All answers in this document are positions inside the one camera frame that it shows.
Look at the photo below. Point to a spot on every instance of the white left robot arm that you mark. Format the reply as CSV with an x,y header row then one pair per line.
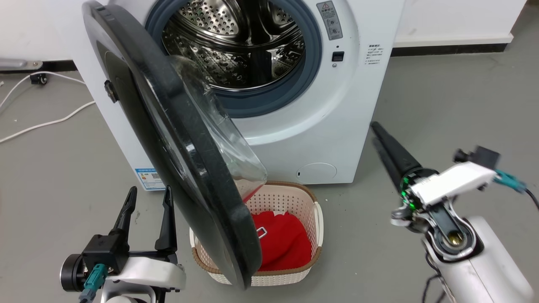
x,y
126,296

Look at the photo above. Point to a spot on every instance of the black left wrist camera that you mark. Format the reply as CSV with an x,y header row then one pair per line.
x,y
72,272

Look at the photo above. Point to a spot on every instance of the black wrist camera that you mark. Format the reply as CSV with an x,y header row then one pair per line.
x,y
482,156
72,272

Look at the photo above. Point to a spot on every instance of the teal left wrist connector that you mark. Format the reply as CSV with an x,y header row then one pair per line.
x,y
93,281

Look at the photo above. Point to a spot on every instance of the small printed text label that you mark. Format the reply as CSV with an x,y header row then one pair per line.
x,y
374,54

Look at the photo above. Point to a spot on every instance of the black door latch socket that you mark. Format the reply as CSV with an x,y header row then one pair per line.
x,y
337,56

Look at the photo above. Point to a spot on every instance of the grey warning sticker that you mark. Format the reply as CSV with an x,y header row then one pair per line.
x,y
329,20

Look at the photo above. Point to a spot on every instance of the white front-load washing machine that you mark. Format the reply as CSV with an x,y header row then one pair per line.
x,y
337,126

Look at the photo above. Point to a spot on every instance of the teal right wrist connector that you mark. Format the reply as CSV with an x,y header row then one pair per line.
x,y
510,182

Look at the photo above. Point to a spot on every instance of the black round glass washer door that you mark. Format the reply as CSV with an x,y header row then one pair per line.
x,y
168,126

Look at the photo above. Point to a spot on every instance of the grey rubber door gasket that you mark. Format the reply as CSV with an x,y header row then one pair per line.
x,y
312,59

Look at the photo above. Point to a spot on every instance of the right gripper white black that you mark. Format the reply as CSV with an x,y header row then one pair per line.
x,y
450,181

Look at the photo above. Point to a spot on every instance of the grey metal floor bracket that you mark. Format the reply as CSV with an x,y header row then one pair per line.
x,y
19,64

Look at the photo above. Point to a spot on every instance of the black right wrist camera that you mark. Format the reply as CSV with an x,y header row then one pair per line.
x,y
482,156

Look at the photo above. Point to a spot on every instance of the red garment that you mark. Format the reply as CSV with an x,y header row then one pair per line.
x,y
286,246

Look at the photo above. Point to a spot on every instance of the round white filter cover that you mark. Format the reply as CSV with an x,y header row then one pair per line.
x,y
316,172

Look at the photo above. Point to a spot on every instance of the cream perforated laundry basket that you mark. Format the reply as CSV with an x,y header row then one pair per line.
x,y
304,202

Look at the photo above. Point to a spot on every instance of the blue energy label sticker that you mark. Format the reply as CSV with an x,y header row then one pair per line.
x,y
149,179

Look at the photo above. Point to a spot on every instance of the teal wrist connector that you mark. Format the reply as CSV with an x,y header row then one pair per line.
x,y
93,281
510,182

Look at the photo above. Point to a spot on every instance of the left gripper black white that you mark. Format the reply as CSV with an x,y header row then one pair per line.
x,y
105,252

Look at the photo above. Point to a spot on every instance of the stainless steel perforated drum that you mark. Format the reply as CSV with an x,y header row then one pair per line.
x,y
236,42

